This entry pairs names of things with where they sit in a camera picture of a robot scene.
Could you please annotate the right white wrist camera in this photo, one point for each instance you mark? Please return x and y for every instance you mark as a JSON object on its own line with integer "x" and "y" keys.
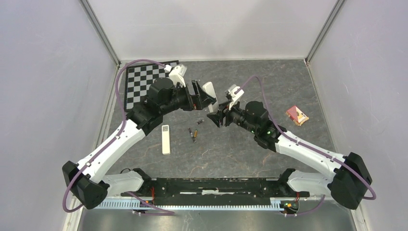
{"x": 234, "y": 94}

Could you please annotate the long white remote control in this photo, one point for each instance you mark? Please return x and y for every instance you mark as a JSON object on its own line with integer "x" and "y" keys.
{"x": 166, "y": 150}

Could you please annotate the red white remote control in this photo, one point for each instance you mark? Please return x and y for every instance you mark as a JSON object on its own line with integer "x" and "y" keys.
{"x": 209, "y": 90}

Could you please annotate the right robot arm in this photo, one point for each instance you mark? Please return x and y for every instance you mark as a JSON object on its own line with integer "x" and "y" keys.
{"x": 344, "y": 177}

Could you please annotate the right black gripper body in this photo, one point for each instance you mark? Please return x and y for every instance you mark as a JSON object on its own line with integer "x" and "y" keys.
{"x": 235, "y": 115}

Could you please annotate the black white chessboard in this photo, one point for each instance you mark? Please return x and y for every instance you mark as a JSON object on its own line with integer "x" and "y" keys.
{"x": 139, "y": 77}

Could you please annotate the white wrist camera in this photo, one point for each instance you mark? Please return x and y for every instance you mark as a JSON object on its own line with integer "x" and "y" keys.
{"x": 234, "y": 94}
{"x": 176, "y": 74}

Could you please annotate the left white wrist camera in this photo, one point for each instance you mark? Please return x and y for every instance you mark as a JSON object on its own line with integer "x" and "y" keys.
{"x": 176, "y": 74}

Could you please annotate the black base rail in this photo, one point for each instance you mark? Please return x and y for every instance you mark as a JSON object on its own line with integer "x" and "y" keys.
{"x": 216, "y": 191}

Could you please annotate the white toothed cable duct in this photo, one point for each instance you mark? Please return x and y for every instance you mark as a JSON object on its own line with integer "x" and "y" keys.
{"x": 135, "y": 204}

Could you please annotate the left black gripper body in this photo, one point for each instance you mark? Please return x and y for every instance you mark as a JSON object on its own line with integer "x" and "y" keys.
{"x": 183, "y": 100}

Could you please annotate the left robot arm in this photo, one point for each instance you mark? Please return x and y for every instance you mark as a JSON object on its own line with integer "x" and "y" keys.
{"x": 87, "y": 179}

